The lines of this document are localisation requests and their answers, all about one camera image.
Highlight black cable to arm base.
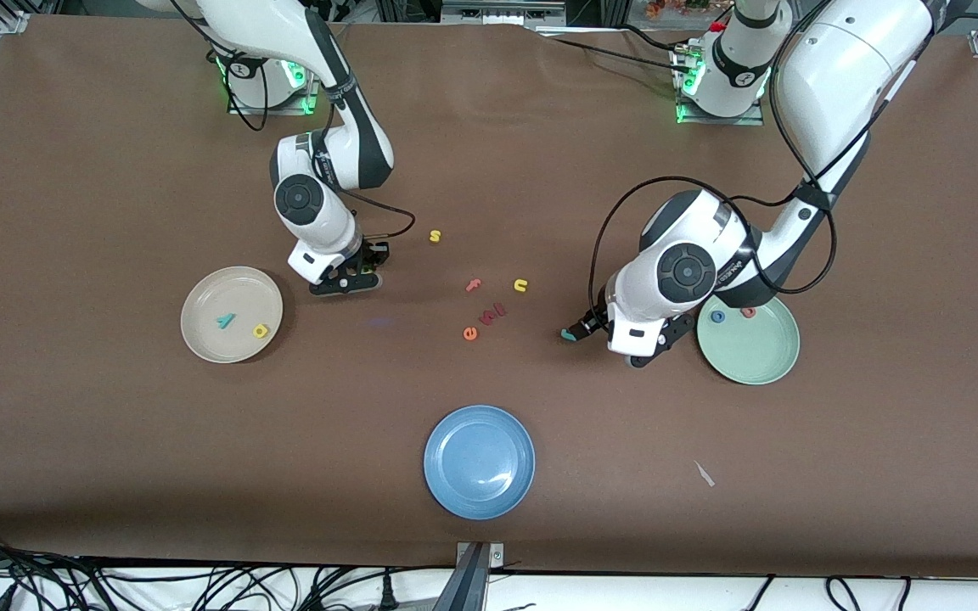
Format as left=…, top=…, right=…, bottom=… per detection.
left=540, top=32, right=683, bottom=76
left=621, top=24, right=681, bottom=50

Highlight beige brown plate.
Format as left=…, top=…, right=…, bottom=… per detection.
left=181, top=266, right=284, bottom=364

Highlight orange flowers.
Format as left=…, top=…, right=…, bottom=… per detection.
left=646, top=0, right=711, bottom=20

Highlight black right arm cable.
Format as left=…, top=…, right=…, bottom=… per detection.
left=228, top=51, right=416, bottom=243

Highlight black equipment box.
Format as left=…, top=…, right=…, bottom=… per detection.
left=441, top=0, right=568, bottom=26

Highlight pale green plate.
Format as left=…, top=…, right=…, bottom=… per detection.
left=697, top=293, right=801, bottom=386

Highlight blue plate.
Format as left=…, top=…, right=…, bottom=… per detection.
left=424, top=405, right=537, bottom=520

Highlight aluminium profile bracket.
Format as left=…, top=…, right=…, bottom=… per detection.
left=434, top=541, right=505, bottom=611

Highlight brown table cover sheet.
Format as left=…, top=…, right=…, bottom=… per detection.
left=0, top=15, right=978, bottom=580

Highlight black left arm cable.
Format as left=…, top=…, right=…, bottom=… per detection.
left=589, top=0, right=923, bottom=319

